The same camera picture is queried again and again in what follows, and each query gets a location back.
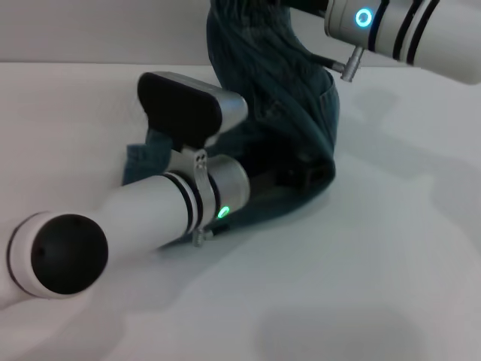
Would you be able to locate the blue denim shorts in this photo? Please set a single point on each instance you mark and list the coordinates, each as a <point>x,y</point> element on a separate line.
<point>270,75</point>

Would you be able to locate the left wrist camera housing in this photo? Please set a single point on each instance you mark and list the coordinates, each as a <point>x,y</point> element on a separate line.
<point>176,105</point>

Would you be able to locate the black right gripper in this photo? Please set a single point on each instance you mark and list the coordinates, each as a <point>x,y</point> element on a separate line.
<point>317,6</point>

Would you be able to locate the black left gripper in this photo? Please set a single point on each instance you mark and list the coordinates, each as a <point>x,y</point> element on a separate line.
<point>274,182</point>

